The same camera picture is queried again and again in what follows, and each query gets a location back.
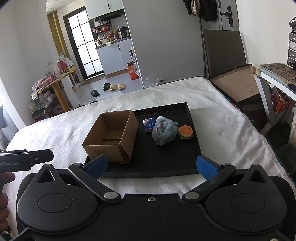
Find orange carton box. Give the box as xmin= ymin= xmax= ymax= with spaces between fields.
xmin=126 ymin=62 xmax=139 ymax=80

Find yellow round table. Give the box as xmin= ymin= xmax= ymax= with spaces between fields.
xmin=37 ymin=67 xmax=77 ymax=112

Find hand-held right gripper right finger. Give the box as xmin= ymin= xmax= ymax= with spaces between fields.
xmin=182 ymin=155 xmax=271 ymax=204

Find red container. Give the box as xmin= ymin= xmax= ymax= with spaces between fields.
xmin=57 ymin=59 xmax=69 ymax=74

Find grey panel board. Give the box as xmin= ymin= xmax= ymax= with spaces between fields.
xmin=202 ymin=30 xmax=247 ymax=79

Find kitchen spice rack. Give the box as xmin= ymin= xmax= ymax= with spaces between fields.
xmin=92 ymin=20 xmax=112 ymax=33

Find black-sided cardboard box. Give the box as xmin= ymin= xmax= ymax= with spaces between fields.
xmin=84 ymin=102 xmax=202 ymax=179

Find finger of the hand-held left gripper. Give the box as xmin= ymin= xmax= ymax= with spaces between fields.
xmin=0 ymin=149 xmax=54 ymax=166

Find red crate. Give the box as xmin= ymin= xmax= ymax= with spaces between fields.
xmin=272 ymin=93 xmax=290 ymax=114

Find brown patterned desk mat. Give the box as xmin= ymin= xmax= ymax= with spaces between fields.
xmin=262 ymin=64 xmax=296 ymax=82

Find blue tissue packet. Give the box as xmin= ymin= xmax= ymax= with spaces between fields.
xmin=142 ymin=117 xmax=156 ymax=133

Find glass jar with red label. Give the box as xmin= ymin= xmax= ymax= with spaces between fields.
xmin=46 ymin=61 xmax=58 ymax=81

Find black door handle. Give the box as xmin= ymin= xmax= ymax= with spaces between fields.
xmin=221 ymin=6 xmax=232 ymax=21

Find blue fluffy plush toy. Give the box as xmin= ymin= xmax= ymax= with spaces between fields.
xmin=152 ymin=116 xmax=179 ymax=146

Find person's left hand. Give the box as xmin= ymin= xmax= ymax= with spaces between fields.
xmin=0 ymin=173 xmax=16 ymax=233

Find dark-framed glass door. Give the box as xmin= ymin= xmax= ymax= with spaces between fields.
xmin=63 ymin=10 xmax=105 ymax=80

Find brown cardboard box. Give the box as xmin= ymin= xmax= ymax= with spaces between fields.
xmin=82 ymin=110 xmax=139 ymax=164

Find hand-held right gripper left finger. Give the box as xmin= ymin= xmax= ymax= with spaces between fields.
xmin=35 ymin=155 xmax=122 ymax=203

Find brown wooden board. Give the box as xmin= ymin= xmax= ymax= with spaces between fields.
xmin=209 ymin=65 xmax=261 ymax=103

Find white desk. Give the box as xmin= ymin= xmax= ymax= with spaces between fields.
xmin=251 ymin=63 xmax=296 ymax=138

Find white fluffy blanket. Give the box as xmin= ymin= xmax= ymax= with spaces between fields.
xmin=5 ymin=76 xmax=292 ymax=232

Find pile of clutter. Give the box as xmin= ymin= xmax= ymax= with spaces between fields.
xmin=26 ymin=76 xmax=67 ymax=119

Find white floor mat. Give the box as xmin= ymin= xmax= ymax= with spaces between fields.
xmin=83 ymin=90 xmax=122 ymax=105

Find dark hanging clothes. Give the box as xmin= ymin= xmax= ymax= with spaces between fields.
xmin=183 ymin=0 xmax=218 ymax=22

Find white kitchen counter cabinet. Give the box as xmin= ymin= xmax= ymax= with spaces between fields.
xmin=95 ymin=37 xmax=136 ymax=76

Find grey drawer unit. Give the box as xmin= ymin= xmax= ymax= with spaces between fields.
xmin=287 ymin=32 xmax=296 ymax=66

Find clear plastic bag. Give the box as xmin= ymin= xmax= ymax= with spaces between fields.
xmin=144 ymin=75 xmax=163 ymax=89

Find white wall cabinet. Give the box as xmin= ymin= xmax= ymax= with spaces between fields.
xmin=85 ymin=0 xmax=124 ymax=20

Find burger plush toy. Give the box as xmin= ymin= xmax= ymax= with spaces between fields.
xmin=179 ymin=125 xmax=193 ymax=140

